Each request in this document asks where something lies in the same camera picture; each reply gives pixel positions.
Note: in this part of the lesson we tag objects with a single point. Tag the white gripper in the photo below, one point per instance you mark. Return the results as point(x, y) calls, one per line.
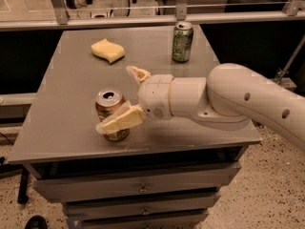
point(154, 95)

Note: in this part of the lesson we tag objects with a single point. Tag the orange soda can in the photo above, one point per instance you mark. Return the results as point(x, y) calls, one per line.
point(106, 103)

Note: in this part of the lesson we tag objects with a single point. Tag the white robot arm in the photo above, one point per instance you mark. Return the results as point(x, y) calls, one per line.
point(227, 99)

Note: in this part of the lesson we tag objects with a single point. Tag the green soda can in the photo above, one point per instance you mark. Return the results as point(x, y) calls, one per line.
point(182, 41)

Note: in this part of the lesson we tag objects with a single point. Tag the yellow sponge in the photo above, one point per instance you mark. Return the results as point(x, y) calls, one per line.
point(107, 50)

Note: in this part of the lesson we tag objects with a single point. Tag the grey drawer cabinet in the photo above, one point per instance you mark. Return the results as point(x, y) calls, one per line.
point(165, 172)

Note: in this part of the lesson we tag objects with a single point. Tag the black stand leg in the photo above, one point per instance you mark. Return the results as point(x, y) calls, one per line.
point(22, 193)

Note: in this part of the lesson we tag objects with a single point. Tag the black shoe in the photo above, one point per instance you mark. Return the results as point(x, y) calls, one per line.
point(36, 222)

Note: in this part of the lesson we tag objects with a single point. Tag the metal guard rail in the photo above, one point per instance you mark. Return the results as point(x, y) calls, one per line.
point(26, 15)

